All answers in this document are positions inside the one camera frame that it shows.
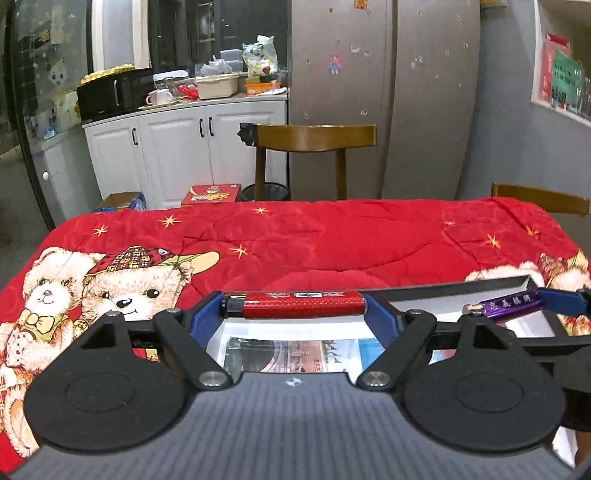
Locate beige plastic basin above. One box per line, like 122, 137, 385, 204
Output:
194, 73, 239, 100

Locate red gift box on floor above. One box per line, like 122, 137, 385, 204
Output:
180, 183, 242, 207

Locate red lighter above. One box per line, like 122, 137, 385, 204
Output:
221, 291, 368, 320

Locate red teddy bear quilt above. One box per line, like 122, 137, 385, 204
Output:
1, 198, 590, 472

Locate green red cards on shelf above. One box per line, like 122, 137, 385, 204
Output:
539, 34, 586, 113

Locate silver refrigerator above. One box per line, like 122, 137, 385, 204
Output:
288, 0, 481, 200

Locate black waste bin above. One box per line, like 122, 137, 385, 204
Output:
238, 182, 291, 202

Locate white mug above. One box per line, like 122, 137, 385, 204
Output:
145, 89, 175, 106

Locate white kitchen cabinet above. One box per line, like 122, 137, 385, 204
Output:
83, 93, 287, 209

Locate colourful history book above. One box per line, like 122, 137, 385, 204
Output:
222, 336, 472, 375

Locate wooden chair with black pad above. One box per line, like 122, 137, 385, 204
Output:
238, 123, 377, 201

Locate purple lighter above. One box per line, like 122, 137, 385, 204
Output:
462, 290, 543, 322

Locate glass sliding door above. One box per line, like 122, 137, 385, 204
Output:
1, 1, 101, 229

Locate black shallow storage box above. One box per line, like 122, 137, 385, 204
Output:
204, 273, 581, 375

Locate blue cardboard box on floor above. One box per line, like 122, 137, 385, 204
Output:
95, 192, 147, 213

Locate black microwave oven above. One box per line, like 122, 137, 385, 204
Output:
76, 68, 154, 122

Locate snack bag on counter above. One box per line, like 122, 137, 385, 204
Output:
242, 35, 280, 83

